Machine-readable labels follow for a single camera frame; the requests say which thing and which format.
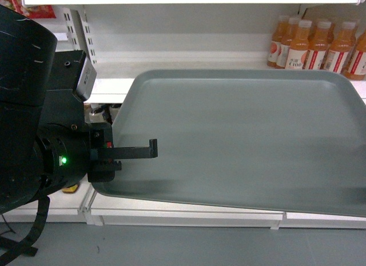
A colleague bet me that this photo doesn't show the white slotted shelf upright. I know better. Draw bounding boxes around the white slotted shelf upright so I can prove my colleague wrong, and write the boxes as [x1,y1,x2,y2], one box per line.
[61,6,97,65]

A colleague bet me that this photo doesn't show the grey rectangular tray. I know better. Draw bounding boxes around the grey rectangular tray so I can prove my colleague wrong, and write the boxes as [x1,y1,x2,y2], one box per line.
[94,70,365,217]

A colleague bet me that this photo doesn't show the orange juice bottle front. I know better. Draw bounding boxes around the orange juice bottle front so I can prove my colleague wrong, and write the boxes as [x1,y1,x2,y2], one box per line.
[285,19,312,70]

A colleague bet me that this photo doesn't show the orange juice bottle back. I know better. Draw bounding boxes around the orange juice bottle back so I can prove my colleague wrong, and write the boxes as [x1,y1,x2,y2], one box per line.
[267,15,289,67]

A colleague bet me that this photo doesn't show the orange juice bottle middle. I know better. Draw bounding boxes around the orange juice bottle middle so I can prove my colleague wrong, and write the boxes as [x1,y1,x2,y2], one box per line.
[275,17,301,69]

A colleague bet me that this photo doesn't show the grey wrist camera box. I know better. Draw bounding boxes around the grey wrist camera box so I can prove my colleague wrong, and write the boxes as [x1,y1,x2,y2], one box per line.
[74,50,97,101]

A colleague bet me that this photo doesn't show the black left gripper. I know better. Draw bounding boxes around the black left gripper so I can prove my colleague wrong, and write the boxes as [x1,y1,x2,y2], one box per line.
[36,90,158,191]

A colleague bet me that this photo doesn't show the orange juice bottle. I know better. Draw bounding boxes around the orange juice bottle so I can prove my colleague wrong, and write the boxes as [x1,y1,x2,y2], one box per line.
[344,31,365,81]
[267,15,289,67]
[285,19,312,70]
[275,17,301,69]
[304,21,332,70]
[323,21,356,74]

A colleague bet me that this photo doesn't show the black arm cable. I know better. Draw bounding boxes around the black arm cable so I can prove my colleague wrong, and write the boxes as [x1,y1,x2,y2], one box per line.
[0,196,51,265]

